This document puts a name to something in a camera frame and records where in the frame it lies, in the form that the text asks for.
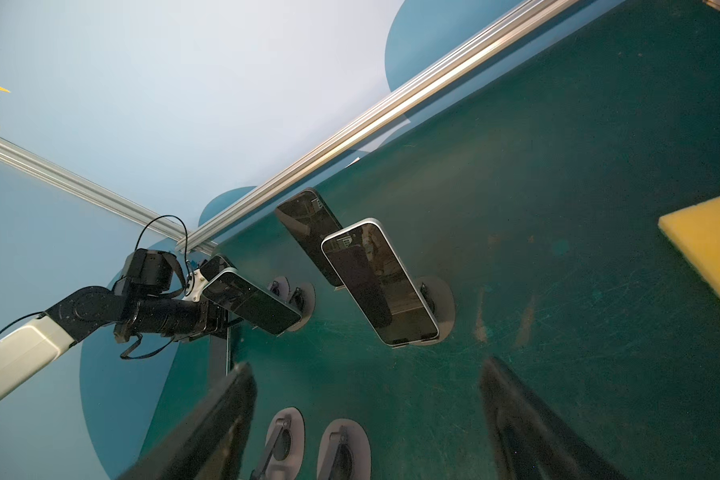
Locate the yellow sponge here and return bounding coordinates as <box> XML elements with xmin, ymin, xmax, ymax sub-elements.
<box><xmin>658</xmin><ymin>196</ymin><xmax>720</xmax><ymax>298</ymax></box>

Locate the silver phone back right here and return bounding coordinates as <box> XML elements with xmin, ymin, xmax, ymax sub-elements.
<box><xmin>320</xmin><ymin>218</ymin><xmax>440</xmax><ymax>348</ymax></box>

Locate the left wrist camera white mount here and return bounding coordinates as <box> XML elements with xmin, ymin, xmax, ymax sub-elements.
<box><xmin>183</xmin><ymin>255</ymin><xmax>233</xmax><ymax>302</ymax></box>

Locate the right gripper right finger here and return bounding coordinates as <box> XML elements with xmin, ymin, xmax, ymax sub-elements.
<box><xmin>479</xmin><ymin>357</ymin><xmax>624</xmax><ymax>479</ymax></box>

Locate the black phone on wooden stand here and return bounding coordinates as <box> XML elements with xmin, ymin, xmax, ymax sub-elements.
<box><xmin>275</xmin><ymin>188</ymin><xmax>343</xmax><ymax>288</ymax></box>

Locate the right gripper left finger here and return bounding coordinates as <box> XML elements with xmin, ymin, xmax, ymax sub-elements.
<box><xmin>120</xmin><ymin>363</ymin><xmax>257</xmax><ymax>479</ymax></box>

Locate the horizontal aluminium frame bar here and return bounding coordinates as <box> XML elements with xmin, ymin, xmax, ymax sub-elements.
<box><xmin>177</xmin><ymin>0</ymin><xmax>575</xmax><ymax>251</ymax></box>

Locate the blue-edged phone back row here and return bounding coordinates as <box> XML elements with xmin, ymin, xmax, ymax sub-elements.
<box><xmin>202</xmin><ymin>267</ymin><xmax>302</xmax><ymax>335</ymax></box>

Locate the left aluminium frame post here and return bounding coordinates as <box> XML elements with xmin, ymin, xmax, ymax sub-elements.
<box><xmin>0</xmin><ymin>124</ymin><xmax>217</xmax><ymax>253</ymax></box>

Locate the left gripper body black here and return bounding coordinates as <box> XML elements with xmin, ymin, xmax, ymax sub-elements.
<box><xmin>113</xmin><ymin>248</ymin><xmax>240</xmax><ymax>360</ymax></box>

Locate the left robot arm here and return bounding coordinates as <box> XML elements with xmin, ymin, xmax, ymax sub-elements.
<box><xmin>0</xmin><ymin>248</ymin><xmax>231</xmax><ymax>401</ymax></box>

